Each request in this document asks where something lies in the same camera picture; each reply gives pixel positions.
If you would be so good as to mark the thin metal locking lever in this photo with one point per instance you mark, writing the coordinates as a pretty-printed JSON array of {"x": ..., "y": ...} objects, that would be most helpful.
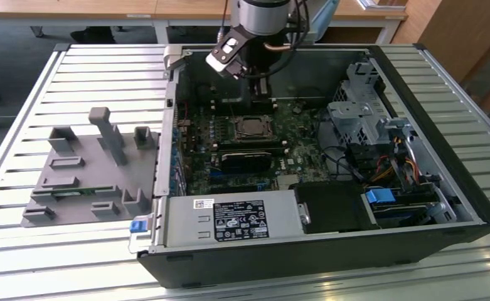
[
  {"x": 252, "y": 135},
  {"x": 231, "y": 111}
]

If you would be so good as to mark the silver CPU with green edge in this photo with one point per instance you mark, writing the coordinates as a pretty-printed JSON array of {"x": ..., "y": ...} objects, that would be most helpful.
[{"x": 252, "y": 126}]

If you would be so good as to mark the pale blue teach pendant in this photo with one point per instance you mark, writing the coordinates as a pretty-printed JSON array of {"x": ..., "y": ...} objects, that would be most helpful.
[{"x": 326, "y": 15}]

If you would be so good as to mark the grey metal drive cage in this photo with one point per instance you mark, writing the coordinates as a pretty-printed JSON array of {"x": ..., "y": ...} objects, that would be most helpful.
[{"x": 348, "y": 116}]

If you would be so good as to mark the green motherboard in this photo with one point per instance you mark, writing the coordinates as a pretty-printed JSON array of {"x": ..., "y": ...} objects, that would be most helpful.
[{"x": 311, "y": 147}]

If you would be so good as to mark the black graphics card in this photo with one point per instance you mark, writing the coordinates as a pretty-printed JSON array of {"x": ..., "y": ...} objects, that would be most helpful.
[{"x": 244, "y": 163}]

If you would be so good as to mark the small silver heatsink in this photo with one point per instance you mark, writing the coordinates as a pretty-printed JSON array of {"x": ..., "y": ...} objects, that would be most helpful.
[{"x": 288, "y": 182}]

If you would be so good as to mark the black shoe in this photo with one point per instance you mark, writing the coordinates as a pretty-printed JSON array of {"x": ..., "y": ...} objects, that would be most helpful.
[{"x": 94, "y": 35}]

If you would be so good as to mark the brown wooden cabinet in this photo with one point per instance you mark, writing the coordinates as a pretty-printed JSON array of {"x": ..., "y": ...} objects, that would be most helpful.
[{"x": 450, "y": 31}]

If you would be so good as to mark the black plastic shroud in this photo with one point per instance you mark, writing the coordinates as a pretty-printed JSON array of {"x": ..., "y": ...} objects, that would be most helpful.
[{"x": 332, "y": 207}]

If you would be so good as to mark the blue disk carrier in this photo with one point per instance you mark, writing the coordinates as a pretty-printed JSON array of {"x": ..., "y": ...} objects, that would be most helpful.
[{"x": 379, "y": 197}]

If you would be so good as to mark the silver power supply with label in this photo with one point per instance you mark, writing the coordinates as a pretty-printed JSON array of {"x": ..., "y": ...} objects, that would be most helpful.
[{"x": 186, "y": 219}]

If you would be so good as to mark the grey plastic parts rack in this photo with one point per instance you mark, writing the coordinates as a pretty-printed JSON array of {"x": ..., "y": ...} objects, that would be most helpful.
[{"x": 90, "y": 175}]

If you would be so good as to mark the green RAM stick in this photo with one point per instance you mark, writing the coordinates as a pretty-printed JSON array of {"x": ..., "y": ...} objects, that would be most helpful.
[{"x": 86, "y": 191}]

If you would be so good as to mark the blue case latch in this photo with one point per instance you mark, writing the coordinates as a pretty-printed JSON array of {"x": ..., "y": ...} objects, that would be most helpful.
[{"x": 139, "y": 226}]

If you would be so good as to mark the black and grey PC case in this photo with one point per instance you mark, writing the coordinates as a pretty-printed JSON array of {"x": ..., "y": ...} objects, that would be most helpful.
[{"x": 270, "y": 266}]

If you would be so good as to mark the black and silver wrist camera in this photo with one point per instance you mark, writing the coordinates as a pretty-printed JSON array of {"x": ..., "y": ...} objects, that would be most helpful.
[{"x": 227, "y": 50}]

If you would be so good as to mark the CPU socket with metal frame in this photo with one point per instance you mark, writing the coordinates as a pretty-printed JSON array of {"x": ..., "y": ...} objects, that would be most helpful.
[{"x": 236, "y": 117}]

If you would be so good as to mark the wooden desk with white frame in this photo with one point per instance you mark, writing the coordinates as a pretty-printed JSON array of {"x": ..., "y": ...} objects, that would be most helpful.
[{"x": 60, "y": 7}]

